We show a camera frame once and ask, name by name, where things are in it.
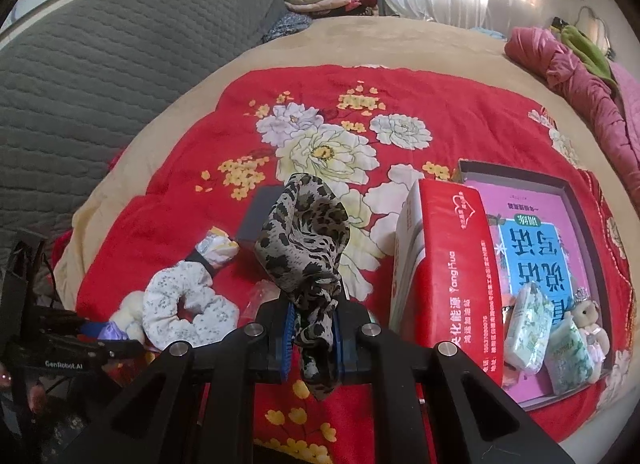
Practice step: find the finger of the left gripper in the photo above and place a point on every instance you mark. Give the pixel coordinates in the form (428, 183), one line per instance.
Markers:
(111, 349)

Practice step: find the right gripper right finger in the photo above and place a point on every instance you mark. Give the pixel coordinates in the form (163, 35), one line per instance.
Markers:
(434, 405)

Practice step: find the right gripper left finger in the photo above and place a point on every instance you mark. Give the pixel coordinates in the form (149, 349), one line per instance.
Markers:
(194, 405)

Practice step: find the white floral scrunchie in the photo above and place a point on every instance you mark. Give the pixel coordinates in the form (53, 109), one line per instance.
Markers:
(180, 305)

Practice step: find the plastic bag with sponges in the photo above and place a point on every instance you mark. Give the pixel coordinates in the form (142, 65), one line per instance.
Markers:
(263, 291)

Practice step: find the white yellow snack packet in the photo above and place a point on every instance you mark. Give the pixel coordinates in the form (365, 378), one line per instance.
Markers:
(214, 251)

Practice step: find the leopard print scrunchie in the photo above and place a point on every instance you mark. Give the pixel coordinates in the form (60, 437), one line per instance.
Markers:
(300, 247)

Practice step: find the cream plush bear toy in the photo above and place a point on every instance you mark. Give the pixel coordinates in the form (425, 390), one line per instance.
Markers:
(124, 324)

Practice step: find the red cardboard box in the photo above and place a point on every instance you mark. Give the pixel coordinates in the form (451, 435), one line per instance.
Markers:
(446, 285)

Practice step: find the green floral tissue pack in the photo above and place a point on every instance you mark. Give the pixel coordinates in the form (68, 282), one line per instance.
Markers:
(529, 330)

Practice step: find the grey tray with pink book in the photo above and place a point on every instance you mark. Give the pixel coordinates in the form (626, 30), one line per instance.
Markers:
(540, 235)

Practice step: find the dark navy small box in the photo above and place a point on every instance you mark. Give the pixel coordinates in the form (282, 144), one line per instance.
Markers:
(256, 215)

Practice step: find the red floral blanket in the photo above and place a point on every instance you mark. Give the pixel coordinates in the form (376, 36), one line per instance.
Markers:
(369, 134)

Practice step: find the grey quilted sofa cover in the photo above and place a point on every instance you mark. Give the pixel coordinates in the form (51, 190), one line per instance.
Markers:
(80, 83)

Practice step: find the pink quilted duvet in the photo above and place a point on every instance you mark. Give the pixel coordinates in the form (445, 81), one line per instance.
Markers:
(611, 115)

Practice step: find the beige bed sheet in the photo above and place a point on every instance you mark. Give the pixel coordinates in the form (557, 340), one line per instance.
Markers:
(352, 41)

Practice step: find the blue patterned fabric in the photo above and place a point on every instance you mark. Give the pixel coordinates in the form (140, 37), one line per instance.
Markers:
(290, 24)

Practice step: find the green cloth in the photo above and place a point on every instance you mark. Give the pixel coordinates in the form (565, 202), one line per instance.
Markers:
(587, 51)

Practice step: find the small plush bear keychain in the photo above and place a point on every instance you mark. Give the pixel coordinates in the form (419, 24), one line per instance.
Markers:
(586, 315)

